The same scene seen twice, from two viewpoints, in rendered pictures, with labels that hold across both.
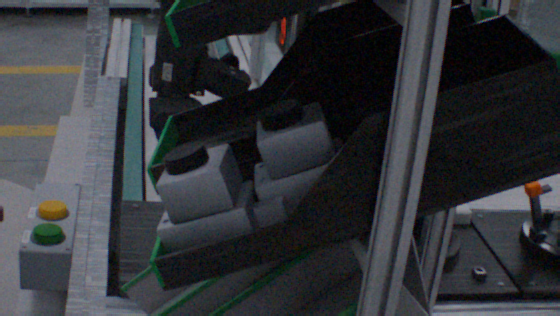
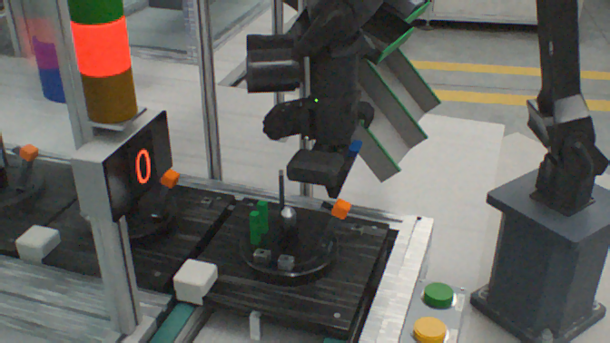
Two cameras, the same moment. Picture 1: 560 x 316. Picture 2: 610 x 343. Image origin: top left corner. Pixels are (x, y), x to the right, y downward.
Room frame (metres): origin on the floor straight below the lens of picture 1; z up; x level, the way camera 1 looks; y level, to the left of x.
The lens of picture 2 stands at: (1.61, 0.48, 1.56)
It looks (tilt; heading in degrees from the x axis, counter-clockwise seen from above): 31 degrees down; 210
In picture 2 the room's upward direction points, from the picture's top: straight up
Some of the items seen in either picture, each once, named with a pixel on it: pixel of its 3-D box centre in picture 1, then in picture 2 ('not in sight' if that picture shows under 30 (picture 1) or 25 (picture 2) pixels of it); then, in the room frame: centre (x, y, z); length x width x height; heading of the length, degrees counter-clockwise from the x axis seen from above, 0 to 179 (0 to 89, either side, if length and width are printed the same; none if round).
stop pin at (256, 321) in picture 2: not in sight; (256, 326); (1.09, 0.10, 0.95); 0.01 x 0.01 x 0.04; 12
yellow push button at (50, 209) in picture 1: (52, 212); (429, 332); (1.01, 0.31, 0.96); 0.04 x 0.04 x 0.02
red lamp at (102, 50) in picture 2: not in sight; (102, 43); (1.18, 0.00, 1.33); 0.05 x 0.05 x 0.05
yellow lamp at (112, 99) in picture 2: not in sight; (109, 91); (1.18, 0.00, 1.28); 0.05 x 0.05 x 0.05
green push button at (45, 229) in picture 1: (47, 236); (438, 297); (0.94, 0.29, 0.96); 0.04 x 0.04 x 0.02
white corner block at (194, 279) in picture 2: not in sight; (195, 282); (1.09, 0.00, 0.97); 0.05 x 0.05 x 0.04; 12
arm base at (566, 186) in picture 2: not in sight; (565, 179); (0.78, 0.40, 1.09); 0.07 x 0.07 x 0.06; 66
